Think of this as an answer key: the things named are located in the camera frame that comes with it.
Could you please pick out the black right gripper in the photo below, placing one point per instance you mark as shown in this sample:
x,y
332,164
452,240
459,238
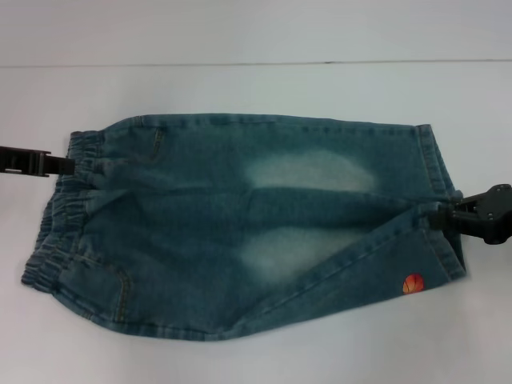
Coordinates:
x,y
498,212

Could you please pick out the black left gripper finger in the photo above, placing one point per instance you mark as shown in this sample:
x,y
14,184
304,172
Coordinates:
x,y
32,162

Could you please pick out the blue denim shorts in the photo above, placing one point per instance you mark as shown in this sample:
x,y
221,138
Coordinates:
x,y
200,240

